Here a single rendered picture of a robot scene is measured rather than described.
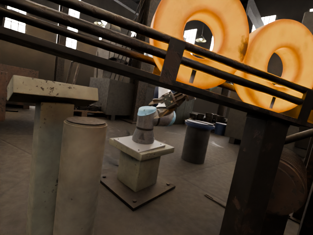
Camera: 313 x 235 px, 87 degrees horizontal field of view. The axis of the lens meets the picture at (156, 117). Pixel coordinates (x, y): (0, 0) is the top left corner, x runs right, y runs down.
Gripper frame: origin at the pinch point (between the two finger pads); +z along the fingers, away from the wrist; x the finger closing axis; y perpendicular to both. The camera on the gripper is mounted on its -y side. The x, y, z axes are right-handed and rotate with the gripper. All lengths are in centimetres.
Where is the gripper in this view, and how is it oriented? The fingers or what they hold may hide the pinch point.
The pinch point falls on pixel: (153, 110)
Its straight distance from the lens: 90.6
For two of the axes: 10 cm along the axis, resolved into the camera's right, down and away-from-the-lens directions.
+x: 3.5, 9.1, -2.2
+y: -3.1, -1.1, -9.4
